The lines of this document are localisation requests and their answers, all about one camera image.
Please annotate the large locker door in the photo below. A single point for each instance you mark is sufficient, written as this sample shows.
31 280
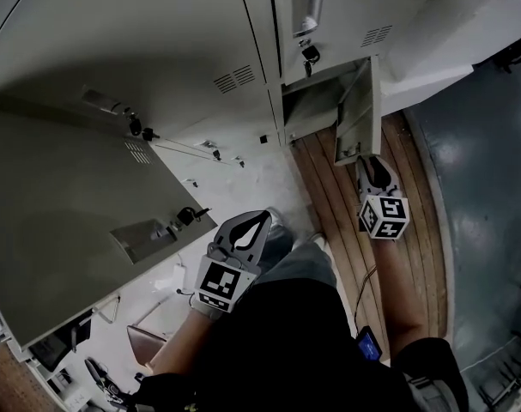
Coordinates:
71 187

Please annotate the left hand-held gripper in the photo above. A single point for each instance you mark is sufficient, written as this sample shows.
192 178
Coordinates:
219 283

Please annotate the grey metal locker cabinet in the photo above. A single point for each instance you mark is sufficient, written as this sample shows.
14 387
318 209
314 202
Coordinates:
157 37

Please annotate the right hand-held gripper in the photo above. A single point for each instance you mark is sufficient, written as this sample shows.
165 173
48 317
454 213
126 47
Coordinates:
384 217

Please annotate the person's black shirt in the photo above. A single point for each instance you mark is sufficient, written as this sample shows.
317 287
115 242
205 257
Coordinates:
286 350

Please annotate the wooden slat platform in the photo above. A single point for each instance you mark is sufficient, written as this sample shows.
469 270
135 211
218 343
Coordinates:
328 187

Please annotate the person's right forearm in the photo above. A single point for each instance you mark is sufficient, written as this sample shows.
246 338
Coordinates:
397 294

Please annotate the person's left forearm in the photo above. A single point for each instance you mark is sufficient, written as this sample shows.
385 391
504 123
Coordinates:
178 346

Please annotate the person's right white shoe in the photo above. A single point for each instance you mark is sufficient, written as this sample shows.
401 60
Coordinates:
318 239

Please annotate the person's grey trousers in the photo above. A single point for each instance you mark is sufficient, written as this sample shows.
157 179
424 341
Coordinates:
298 264

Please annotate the small locker door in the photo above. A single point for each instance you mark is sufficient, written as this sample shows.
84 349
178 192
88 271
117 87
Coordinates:
359 122

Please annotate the blue screen device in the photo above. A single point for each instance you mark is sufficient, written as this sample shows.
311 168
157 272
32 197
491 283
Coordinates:
368 345

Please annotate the large white block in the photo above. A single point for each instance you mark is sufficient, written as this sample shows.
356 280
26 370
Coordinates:
457 37

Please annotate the brown chair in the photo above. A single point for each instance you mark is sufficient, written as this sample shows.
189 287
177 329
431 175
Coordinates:
146 343

